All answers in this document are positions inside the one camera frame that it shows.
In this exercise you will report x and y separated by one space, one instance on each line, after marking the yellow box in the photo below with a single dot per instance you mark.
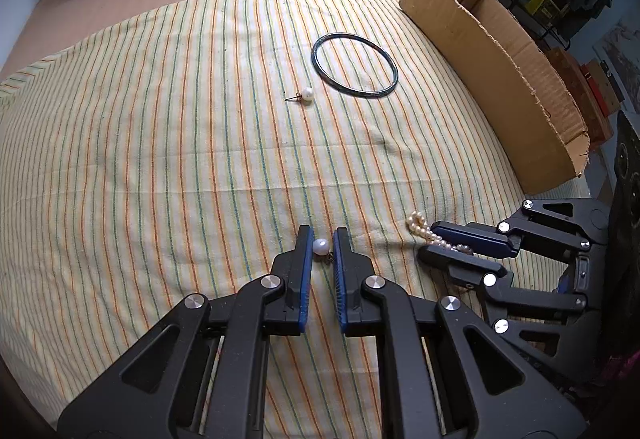
540 1

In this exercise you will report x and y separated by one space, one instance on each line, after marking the orange covered box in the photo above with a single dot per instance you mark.
595 119

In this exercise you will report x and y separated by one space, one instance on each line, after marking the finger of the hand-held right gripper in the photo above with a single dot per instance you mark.
475 239
465 266

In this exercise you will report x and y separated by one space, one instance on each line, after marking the dark bangle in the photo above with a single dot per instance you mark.
314 55

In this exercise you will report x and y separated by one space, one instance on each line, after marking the pearl earring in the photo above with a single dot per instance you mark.
306 95
320 247

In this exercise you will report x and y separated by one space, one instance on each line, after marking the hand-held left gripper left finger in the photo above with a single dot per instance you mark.
304 279

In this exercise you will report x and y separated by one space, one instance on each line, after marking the cardboard box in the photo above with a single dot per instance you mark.
500 84

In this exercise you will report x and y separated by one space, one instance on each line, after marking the striped yellow cloth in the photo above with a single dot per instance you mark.
150 144

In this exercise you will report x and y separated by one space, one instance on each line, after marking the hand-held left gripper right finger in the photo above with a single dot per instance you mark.
341 279

